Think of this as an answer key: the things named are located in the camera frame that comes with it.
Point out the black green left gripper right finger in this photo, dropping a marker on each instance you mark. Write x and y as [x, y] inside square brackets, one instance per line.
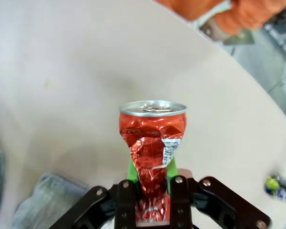
[181, 202]

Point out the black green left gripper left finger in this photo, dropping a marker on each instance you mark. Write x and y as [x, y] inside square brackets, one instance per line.
[125, 202]

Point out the crushed red soda can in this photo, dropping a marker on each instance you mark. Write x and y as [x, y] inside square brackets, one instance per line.
[152, 133]

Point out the grey fabric basket labelled Can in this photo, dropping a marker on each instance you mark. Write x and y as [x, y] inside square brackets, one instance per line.
[50, 198]

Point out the black Pepsi can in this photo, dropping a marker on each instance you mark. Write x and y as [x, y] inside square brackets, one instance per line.
[272, 184]

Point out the person in orange hoodie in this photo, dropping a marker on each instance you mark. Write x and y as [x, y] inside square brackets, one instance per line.
[240, 12]

